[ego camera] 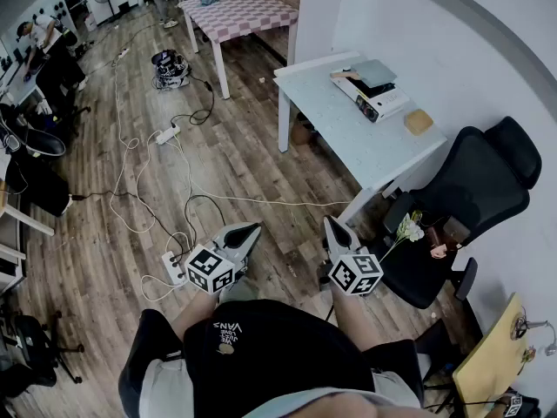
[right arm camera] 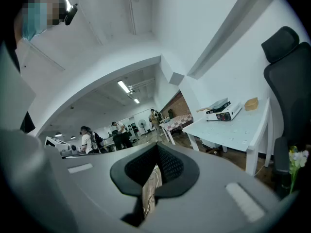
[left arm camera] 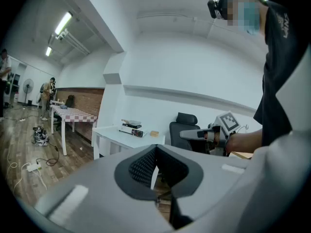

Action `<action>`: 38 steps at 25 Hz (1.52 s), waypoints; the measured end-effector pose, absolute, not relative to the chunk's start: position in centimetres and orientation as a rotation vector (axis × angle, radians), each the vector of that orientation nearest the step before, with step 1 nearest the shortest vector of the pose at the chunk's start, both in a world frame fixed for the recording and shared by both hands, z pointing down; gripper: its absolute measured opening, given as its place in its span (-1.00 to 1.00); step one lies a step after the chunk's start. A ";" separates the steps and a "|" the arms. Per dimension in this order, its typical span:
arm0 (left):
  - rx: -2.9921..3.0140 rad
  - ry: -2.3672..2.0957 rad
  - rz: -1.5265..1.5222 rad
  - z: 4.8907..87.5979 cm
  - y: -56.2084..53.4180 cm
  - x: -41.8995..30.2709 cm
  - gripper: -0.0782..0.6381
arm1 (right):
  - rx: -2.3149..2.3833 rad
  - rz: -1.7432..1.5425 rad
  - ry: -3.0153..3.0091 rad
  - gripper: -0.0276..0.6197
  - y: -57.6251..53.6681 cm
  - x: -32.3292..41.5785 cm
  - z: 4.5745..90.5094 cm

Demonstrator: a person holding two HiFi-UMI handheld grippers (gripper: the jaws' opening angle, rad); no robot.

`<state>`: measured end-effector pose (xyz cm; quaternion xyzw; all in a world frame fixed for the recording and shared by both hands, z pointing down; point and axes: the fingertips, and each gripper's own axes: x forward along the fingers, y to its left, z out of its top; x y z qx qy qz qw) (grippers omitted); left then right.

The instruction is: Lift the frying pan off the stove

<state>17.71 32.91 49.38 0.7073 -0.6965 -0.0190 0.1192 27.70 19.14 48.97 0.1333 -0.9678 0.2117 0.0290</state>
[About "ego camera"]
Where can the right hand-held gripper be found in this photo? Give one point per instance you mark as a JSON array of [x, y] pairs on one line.
[[354, 274]]

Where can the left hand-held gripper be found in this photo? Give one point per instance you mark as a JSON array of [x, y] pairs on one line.
[[211, 272]]

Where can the person's left forearm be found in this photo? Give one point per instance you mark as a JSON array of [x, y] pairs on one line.
[[196, 312]]

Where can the person's right forearm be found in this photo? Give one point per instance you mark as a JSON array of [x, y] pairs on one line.
[[348, 320]]

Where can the person's right shoe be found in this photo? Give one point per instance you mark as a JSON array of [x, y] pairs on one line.
[[325, 277]]

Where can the person's shoe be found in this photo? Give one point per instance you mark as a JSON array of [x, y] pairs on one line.
[[325, 277], [239, 286]]

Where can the person's left shoe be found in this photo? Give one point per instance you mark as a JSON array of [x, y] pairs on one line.
[[239, 286]]

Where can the white flower bunch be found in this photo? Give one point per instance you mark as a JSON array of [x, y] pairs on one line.
[[411, 231]]

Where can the white power strip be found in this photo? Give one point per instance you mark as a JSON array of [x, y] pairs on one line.
[[166, 135], [174, 268], [124, 52]]

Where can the small pink object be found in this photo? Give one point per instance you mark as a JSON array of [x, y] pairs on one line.
[[438, 251]]

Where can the white table with floral cloth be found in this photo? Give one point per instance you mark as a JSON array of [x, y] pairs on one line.
[[348, 133]]

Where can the brown basket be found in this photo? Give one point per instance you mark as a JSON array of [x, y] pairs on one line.
[[302, 133]]

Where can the brown bag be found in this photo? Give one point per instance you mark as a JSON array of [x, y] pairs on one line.
[[454, 230]]

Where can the tan square wooden board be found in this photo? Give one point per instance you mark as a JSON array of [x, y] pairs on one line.
[[418, 122]]

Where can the black stool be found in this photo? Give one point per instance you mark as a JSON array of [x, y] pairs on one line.
[[437, 346]]

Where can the black mesh office chair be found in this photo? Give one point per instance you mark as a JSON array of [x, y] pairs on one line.
[[478, 177]]

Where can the yellow wooden table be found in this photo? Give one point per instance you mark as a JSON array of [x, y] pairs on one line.
[[491, 364]]

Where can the black bag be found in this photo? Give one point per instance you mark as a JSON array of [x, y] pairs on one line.
[[39, 181]]

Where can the silver metal stand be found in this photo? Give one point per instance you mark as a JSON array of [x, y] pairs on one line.
[[541, 331]]

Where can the black oval object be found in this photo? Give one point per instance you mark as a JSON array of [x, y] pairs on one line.
[[41, 142]]

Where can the white desk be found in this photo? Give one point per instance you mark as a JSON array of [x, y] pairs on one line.
[[17, 218]]

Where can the pink checkered table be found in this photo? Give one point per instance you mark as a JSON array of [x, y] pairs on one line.
[[243, 13]]

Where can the black swivel chair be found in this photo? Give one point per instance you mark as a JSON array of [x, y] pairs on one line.
[[58, 94], [30, 342]]

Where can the spare hand-held gripper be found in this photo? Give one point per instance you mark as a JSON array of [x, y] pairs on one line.
[[515, 405]]

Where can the blue cloth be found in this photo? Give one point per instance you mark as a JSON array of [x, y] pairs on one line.
[[210, 0]]

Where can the white box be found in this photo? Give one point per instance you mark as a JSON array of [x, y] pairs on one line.
[[91, 22]]

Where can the black shelf cabinet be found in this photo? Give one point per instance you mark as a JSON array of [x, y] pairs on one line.
[[75, 2]]

